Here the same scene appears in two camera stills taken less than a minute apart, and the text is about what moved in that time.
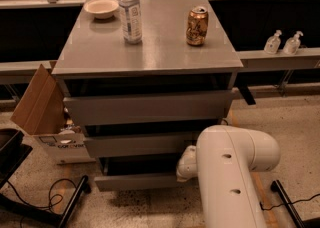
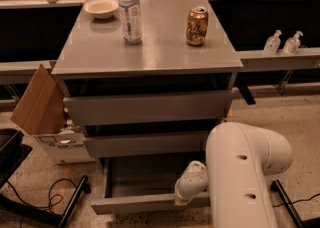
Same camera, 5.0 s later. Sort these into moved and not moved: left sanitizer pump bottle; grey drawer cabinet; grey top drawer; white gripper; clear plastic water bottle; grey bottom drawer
Moved: white gripper; grey bottom drawer
Not moved: clear plastic water bottle; left sanitizer pump bottle; grey drawer cabinet; grey top drawer
